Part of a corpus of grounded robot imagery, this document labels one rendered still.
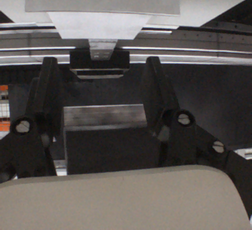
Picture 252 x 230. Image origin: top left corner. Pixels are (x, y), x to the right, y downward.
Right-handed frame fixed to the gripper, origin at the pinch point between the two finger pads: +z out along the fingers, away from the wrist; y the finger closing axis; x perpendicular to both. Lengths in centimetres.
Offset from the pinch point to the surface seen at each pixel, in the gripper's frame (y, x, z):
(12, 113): -30, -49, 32
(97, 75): 0.0, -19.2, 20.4
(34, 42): -13.7, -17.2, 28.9
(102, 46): 0.6, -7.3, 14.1
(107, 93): 4, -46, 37
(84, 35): -1.6, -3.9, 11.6
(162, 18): 5.6, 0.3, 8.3
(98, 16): -0.1, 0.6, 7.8
